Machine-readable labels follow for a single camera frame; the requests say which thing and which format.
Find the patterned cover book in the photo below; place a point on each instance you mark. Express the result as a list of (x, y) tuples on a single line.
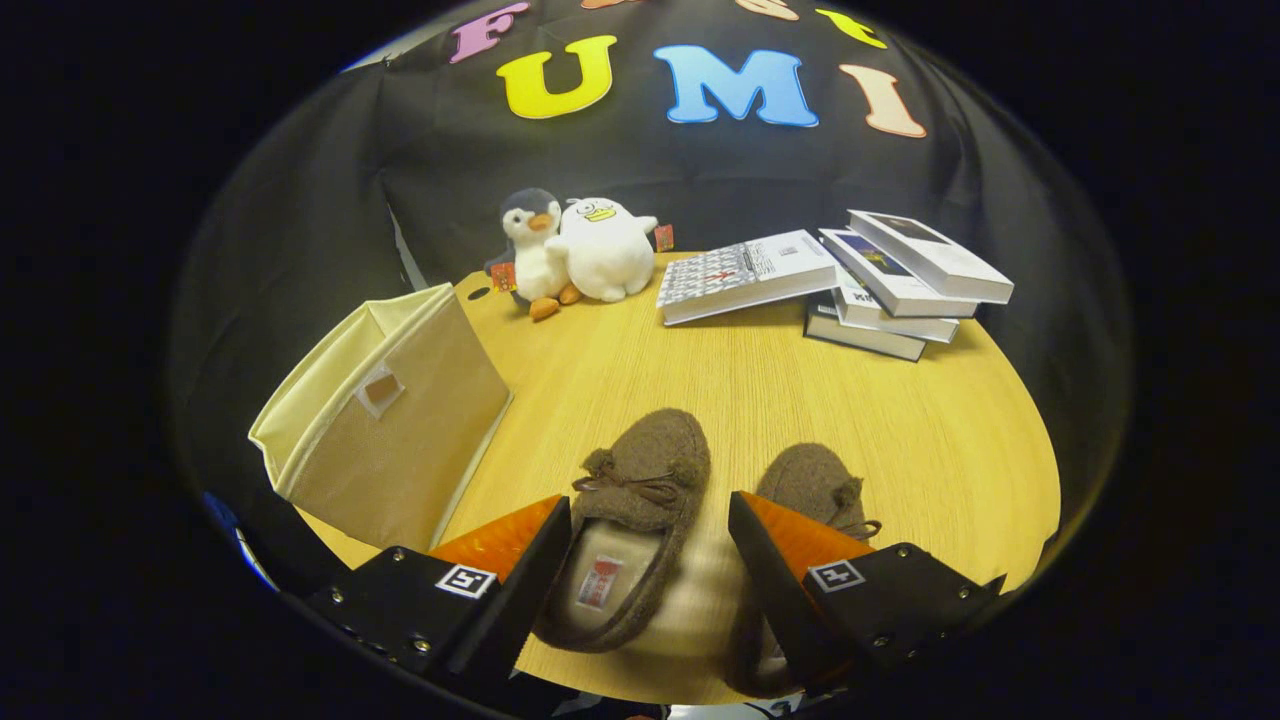
[(740, 275)]

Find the white duck plush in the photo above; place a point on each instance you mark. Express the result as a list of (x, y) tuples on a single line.
[(605, 255)]

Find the beige fabric storage box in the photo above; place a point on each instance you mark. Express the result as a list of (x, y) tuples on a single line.
[(420, 440)]

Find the grey white penguin plush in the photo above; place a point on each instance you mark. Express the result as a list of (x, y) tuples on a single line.
[(535, 260)]

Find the brown fuzzy shoe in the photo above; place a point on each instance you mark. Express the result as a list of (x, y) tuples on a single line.
[(650, 470), (810, 485)]

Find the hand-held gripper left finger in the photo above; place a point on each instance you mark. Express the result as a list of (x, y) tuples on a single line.
[(520, 600)]

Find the white paperback book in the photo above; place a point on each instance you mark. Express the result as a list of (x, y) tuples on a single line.
[(890, 322)]

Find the white book dark cover picture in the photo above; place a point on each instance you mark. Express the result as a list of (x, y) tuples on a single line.
[(940, 260)]

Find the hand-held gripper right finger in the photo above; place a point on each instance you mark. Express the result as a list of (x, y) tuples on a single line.
[(785, 600)]

